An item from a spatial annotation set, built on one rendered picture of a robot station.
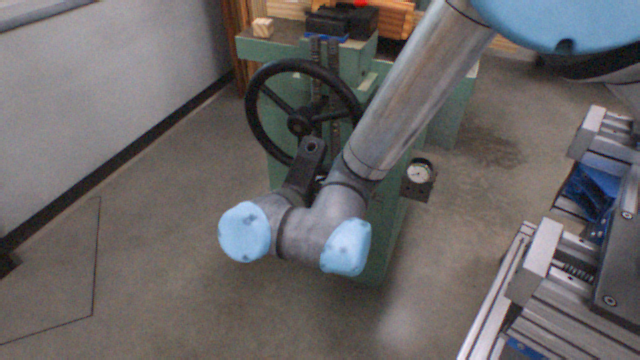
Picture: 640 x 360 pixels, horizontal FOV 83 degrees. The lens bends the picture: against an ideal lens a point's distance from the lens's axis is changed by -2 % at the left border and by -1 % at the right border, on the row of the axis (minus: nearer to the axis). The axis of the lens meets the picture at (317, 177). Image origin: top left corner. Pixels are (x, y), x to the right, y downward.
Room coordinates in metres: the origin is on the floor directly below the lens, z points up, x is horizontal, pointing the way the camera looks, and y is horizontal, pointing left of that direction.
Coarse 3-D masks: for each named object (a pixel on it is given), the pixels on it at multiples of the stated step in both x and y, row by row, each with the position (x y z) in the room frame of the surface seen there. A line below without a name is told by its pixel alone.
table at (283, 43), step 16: (272, 16) 1.10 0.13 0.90; (288, 32) 0.97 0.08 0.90; (240, 48) 0.94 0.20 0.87; (256, 48) 0.92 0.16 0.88; (272, 48) 0.90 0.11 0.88; (288, 48) 0.89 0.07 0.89; (384, 48) 0.86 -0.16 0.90; (400, 48) 0.87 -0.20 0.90; (384, 64) 0.79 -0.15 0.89; (304, 80) 0.76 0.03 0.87; (368, 80) 0.76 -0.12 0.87; (464, 80) 0.72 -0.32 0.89; (368, 96) 0.73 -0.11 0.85; (464, 96) 0.72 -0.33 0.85
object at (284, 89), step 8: (272, 80) 0.91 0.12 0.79; (280, 80) 0.90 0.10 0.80; (272, 88) 0.91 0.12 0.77; (280, 88) 0.90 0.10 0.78; (288, 88) 0.89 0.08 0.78; (264, 96) 0.92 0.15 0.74; (280, 96) 0.90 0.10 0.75; (288, 96) 0.89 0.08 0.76; (296, 96) 0.88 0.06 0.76; (304, 96) 0.87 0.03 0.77; (264, 104) 0.92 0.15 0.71; (272, 104) 0.91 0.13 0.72; (288, 104) 0.89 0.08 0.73; (296, 104) 0.88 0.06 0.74; (304, 104) 0.87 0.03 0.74; (328, 104) 0.84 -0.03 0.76; (344, 104) 0.83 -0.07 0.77; (360, 104) 0.81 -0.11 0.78; (368, 104) 0.80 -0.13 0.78; (328, 112) 0.84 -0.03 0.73; (344, 120) 0.82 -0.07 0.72
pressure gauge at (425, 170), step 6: (414, 162) 0.69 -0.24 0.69; (420, 162) 0.68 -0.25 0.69; (426, 162) 0.69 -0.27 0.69; (408, 168) 0.69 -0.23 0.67; (414, 168) 0.68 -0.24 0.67; (420, 168) 0.68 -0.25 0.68; (426, 168) 0.67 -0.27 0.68; (432, 168) 0.68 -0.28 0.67; (408, 174) 0.69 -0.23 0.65; (414, 174) 0.68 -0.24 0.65; (420, 174) 0.68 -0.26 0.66; (426, 174) 0.67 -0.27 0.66; (414, 180) 0.68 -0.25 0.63; (420, 180) 0.68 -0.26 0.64; (426, 180) 0.67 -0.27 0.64
